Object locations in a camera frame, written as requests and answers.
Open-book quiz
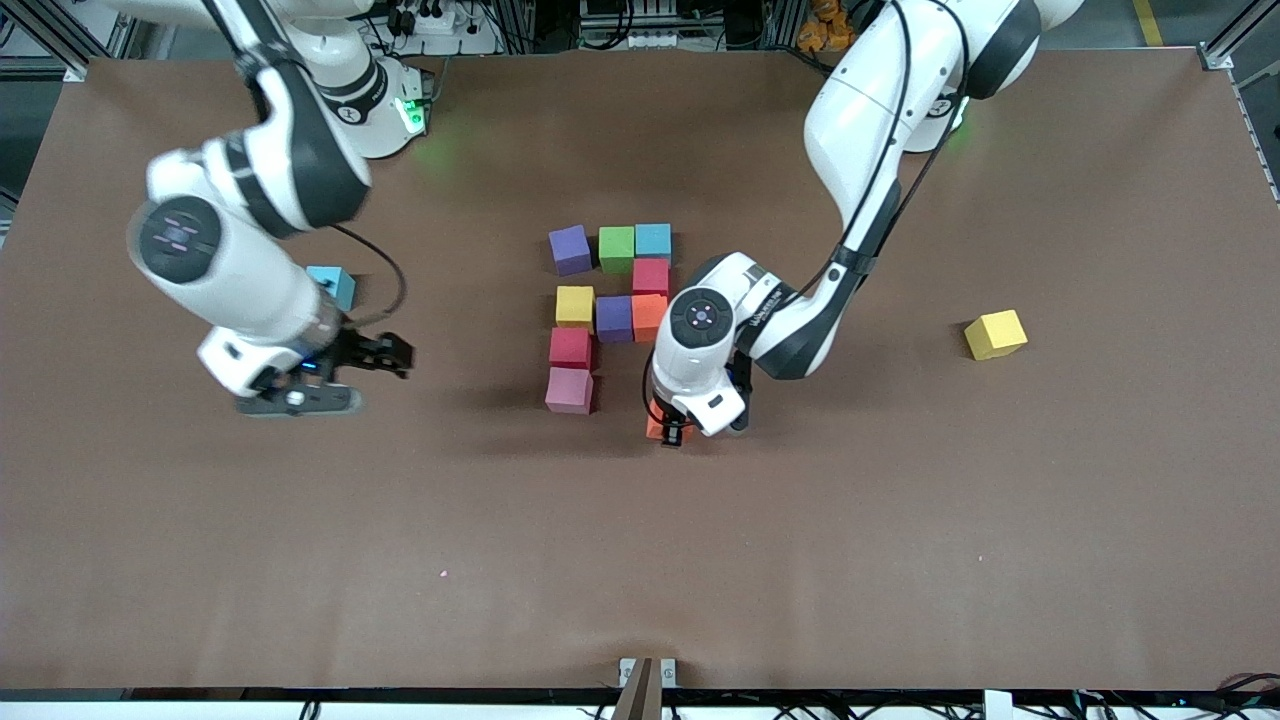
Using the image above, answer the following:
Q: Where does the white power strip with plugs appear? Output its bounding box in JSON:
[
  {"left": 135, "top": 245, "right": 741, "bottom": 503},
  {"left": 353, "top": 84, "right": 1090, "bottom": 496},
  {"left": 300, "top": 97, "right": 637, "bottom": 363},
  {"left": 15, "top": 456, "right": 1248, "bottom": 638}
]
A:
[{"left": 385, "top": 0, "right": 461, "bottom": 36}]

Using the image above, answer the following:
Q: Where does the metal post bracket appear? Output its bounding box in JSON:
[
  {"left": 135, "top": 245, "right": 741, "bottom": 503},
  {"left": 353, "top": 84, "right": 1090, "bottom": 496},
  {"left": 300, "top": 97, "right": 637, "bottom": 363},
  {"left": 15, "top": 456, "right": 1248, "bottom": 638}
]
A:
[{"left": 618, "top": 657, "right": 678, "bottom": 720}]

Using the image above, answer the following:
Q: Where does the pile of orange objects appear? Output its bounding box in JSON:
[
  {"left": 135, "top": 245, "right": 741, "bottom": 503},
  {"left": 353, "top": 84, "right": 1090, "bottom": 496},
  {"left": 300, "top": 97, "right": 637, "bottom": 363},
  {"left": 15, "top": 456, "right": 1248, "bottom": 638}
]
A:
[{"left": 797, "top": 0, "right": 861, "bottom": 53}]

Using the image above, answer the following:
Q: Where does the brown table cover sheet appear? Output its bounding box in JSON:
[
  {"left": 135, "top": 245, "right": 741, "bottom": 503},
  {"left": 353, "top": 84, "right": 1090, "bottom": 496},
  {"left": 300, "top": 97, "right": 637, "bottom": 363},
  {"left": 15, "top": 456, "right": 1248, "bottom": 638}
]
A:
[{"left": 0, "top": 45, "right": 1280, "bottom": 693}]

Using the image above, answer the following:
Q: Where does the purple foam cube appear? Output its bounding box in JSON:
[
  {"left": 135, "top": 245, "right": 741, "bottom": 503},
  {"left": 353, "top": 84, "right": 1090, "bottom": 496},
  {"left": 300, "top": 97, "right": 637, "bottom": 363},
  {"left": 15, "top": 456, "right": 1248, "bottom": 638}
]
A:
[
  {"left": 595, "top": 295, "right": 635, "bottom": 345},
  {"left": 548, "top": 225, "right": 593, "bottom": 276}
]

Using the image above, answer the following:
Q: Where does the pink foam cube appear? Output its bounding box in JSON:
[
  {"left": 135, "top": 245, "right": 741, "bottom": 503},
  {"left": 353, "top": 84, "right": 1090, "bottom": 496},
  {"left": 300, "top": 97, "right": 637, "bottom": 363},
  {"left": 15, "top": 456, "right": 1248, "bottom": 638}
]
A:
[{"left": 545, "top": 367, "right": 595, "bottom": 415}]

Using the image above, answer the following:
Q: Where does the green foam cube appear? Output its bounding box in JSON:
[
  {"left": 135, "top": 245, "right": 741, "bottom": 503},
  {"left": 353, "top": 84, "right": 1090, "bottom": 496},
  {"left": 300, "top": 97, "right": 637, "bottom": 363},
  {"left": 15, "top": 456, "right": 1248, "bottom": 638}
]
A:
[{"left": 598, "top": 226, "right": 638, "bottom": 275}]

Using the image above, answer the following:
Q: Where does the white socket strip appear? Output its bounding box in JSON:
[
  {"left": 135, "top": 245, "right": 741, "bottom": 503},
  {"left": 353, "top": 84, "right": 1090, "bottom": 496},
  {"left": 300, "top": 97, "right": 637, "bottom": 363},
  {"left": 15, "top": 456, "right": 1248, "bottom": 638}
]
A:
[{"left": 590, "top": 30, "right": 691, "bottom": 51}]

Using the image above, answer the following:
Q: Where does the yellow foam cube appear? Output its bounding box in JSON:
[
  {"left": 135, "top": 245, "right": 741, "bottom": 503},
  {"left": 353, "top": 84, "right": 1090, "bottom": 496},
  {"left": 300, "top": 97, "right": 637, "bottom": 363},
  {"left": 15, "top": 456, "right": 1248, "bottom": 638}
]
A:
[
  {"left": 555, "top": 285, "right": 597, "bottom": 329},
  {"left": 965, "top": 309, "right": 1029, "bottom": 362}
]

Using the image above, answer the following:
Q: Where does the aluminium frame strut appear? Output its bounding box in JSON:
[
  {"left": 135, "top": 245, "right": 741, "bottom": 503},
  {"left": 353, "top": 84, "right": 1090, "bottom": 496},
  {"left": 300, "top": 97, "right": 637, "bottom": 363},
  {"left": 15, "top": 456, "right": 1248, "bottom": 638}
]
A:
[
  {"left": 1205, "top": 0, "right": 1280, "bottom": 61},
  {"left": 20, "top": 0, "right": 113, "bottom": 59}
]

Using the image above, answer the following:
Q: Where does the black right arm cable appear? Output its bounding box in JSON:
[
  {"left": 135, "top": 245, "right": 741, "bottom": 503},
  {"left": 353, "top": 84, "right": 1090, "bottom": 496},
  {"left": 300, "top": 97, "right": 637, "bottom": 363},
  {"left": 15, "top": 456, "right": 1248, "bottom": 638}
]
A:
[{"left": 330, "top": 222, "right": 409, "bottom": 326}]

